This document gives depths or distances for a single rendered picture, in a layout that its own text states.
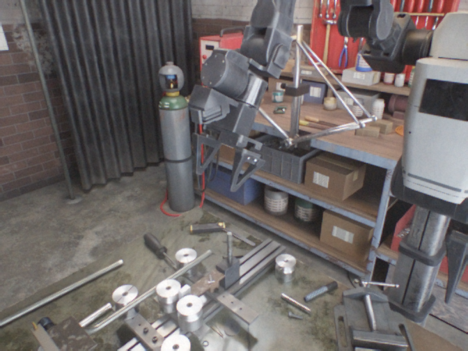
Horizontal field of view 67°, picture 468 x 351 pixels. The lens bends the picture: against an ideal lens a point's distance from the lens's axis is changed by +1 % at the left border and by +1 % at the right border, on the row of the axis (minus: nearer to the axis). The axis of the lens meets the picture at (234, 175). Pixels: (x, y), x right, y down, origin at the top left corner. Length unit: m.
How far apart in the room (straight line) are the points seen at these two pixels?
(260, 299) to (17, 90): 2.78
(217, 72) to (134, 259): 0.60
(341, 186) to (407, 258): 0.96
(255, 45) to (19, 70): 2.77
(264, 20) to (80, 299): 0.73
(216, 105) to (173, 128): 1.92
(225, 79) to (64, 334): 0.48
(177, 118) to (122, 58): 0.91
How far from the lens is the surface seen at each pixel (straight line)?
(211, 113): 0.59
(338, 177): 2.05
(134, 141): 3.39
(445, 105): 0.95
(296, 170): 2.19
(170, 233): 1.09
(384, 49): 1.04
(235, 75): 0.59
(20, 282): 2.54
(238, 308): 0.80
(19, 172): 3.46
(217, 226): 1.08
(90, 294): 0.96
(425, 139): 0.98
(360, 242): 2.20
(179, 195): 2.73
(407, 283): 1.24
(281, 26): 0.66
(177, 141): 2.53
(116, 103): 3.19
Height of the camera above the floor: 1.52
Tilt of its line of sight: 27 degrees down
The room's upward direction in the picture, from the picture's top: straight up
